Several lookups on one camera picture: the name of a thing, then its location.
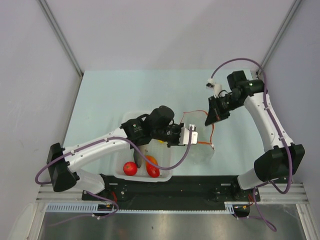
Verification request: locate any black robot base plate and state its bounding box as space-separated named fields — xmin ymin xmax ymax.
xmin=98 ymin=175 xmax=260 ymax=211

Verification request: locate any clear zip top bag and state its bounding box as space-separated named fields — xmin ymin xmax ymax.
xmin=180 ymin=109 xmax=215 ymax=165

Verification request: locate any aluminium frame rail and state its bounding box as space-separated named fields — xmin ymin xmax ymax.
xmin=37 ymin=0 xmax=84 ymax=77

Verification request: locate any white slotted cable duct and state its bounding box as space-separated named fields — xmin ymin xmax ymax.
xmin=46 ymin=203 xmax=99 ymax=213

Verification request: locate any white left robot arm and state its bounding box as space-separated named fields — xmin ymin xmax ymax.
xmin=46 ymin=105 xmax=189 ymax=200

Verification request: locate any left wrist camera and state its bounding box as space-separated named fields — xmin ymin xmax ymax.
xmin=179 ymin=124 xmax=198 ymax=145

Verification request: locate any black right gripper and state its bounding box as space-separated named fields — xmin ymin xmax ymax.
xmin=205 ymin=94 xmax=243 ymax=126

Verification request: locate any red orange toy mango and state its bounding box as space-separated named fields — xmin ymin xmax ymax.
xmin=145 ymin=155 xmax=160 ymax=178

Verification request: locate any white perforated plastic basket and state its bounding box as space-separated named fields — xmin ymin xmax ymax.
xmin=112 ymin=110 xmax=176 ymax=183

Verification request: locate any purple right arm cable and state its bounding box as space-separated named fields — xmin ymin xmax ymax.
xmin=211 ymin=57 xmax=293 ymax=195

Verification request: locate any grey toy fish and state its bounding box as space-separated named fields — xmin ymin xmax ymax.
xmin=133 ymin=145 xmax=148 ymax=169

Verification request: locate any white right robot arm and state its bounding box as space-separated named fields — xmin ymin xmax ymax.
xmin=204 ymin=70 xmax=305 ymax=201

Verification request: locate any red toy apple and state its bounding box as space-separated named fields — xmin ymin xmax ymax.
xmin=122 ymin=161 xmax=138 ymax=176

